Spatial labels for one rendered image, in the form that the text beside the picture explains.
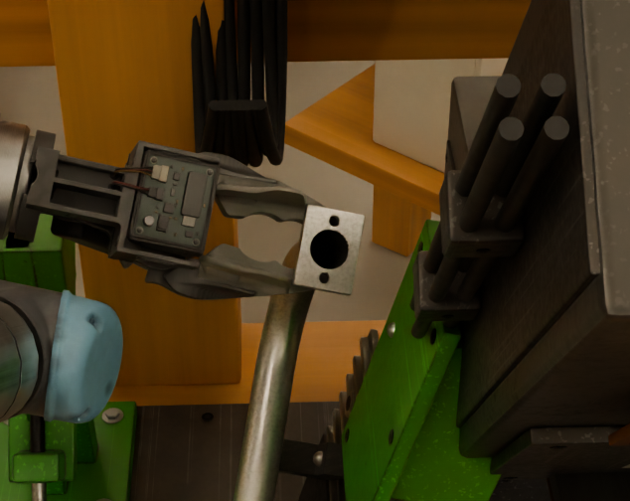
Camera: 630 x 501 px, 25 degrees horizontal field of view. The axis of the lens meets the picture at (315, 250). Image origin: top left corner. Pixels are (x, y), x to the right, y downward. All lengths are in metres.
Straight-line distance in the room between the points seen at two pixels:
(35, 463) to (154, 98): 0.31
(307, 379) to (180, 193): 0.54
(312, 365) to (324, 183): 1.78
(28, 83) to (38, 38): 2.31
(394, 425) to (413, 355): 0.05
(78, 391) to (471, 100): 0.44
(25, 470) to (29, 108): 2.36
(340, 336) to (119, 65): 0.41
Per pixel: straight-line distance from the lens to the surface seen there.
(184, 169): 0.91
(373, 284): 2.91
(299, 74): 3.57
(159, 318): 1.35
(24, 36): 1.29
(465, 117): 1.12
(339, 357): 1.43
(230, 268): 0.94
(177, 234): 0.90
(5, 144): 0.92
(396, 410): 0.94
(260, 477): 1.08
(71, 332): 0.84
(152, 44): 1.18
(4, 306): 0.83
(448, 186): 0.66
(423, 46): 1.29
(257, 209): 0.97
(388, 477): 0.95
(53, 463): 1.19
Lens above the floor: 1.85
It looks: 38 degrees down
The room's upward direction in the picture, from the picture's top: straight up
